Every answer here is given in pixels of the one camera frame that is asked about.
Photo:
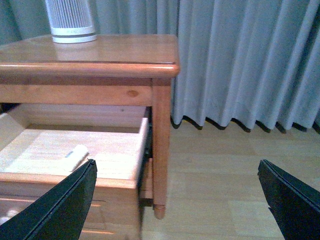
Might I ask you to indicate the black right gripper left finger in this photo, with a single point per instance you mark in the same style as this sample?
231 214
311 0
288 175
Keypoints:
60 213

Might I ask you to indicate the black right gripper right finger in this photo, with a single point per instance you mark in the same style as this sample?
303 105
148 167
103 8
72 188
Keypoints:
294 204

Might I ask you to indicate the wooden drawer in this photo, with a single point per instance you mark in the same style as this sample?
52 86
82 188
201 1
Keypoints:
35 137

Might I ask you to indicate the white medicine bottle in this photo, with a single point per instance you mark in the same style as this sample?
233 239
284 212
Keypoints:
71 161

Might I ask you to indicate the wooden nightstand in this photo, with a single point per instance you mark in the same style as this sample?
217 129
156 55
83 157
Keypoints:
116 70

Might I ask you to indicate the grey curtain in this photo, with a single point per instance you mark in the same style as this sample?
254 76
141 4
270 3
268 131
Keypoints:
253 61

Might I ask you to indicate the white cylindrical air purifier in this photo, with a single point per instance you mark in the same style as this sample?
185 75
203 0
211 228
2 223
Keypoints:
70 21

